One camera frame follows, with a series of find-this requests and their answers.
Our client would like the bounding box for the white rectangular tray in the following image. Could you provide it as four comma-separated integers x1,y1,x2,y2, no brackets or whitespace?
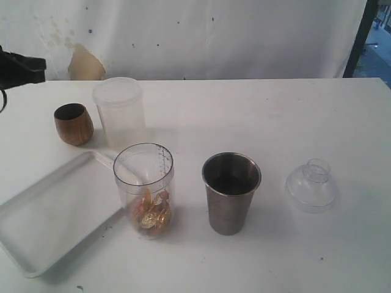
1,151,124,278

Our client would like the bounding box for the brown wooden cup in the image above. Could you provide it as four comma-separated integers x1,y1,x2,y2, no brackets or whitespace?
54,103,94,146

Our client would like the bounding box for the clear plastic shaker body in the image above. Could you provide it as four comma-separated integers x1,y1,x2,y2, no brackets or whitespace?
113,143,175,239

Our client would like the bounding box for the translucent plastic container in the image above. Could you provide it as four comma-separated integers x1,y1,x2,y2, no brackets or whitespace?
92,77,147,152

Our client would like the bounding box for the stainless steel cup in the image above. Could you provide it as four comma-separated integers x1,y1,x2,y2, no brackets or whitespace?
202,152,262,236

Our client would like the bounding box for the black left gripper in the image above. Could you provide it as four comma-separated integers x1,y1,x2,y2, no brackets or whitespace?
1,47,46,89

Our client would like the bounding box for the gold foil coin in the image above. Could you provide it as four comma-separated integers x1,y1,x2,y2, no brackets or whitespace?
131,189,172,239

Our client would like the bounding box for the clear plastic shaker lid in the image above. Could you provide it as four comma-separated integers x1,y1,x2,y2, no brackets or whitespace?
285,159,339,214

